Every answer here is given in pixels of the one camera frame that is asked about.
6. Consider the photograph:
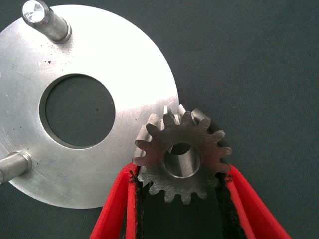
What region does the dark grey table cloth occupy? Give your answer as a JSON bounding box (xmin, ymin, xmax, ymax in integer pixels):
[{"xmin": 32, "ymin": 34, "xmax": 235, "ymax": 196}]
[{"xmin": 0, "ymin": 0, "xmax": 319, "ymax": 239}]

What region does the round metal carrier plate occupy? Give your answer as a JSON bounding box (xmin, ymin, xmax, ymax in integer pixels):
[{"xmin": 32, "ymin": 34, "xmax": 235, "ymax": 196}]
[{"xmin": 0, "ymin": 0, "xmax": 180, "ymax": 209}]

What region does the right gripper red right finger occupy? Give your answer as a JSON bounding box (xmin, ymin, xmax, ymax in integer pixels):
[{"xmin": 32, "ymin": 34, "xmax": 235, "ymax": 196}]
[{"xmin": 216, "ymin": 164, "xmax": 293, "ymax": 239}]

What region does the small steel planetary gear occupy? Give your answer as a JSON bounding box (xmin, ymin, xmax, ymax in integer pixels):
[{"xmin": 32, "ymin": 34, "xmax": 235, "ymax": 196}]
[{"xmin": 132, "ymin": 103, "xmax": 233, "ymax": 205}]

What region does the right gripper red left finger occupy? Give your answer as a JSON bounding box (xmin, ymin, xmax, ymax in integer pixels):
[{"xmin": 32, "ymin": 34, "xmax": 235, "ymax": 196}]
[{"xmin": 89, "ymin": 163, "xmax": 149, "ymax": 239}]

